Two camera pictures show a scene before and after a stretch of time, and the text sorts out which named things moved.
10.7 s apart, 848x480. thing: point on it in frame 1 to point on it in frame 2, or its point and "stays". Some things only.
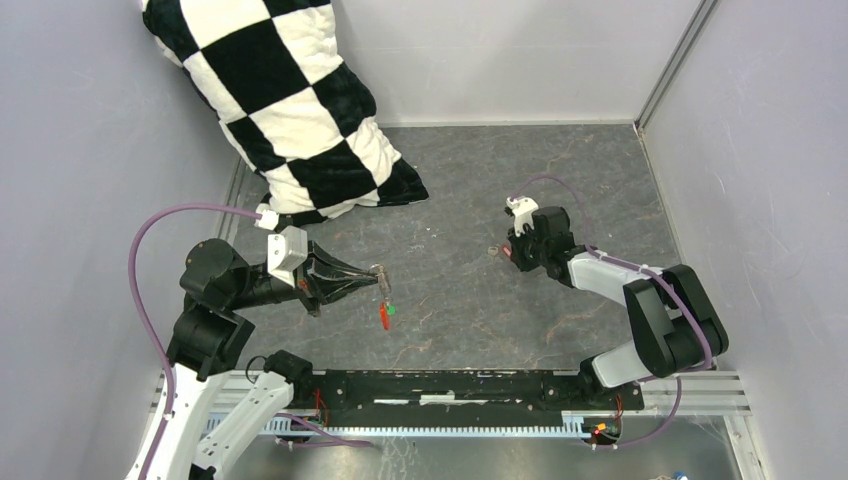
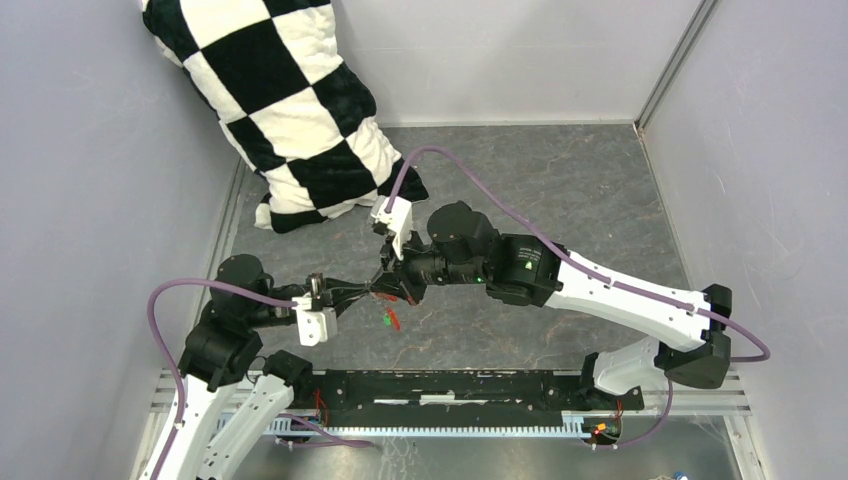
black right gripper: (515, 243) to (389, 281)
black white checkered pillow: (284, 92) stays
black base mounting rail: (459, 398) stays
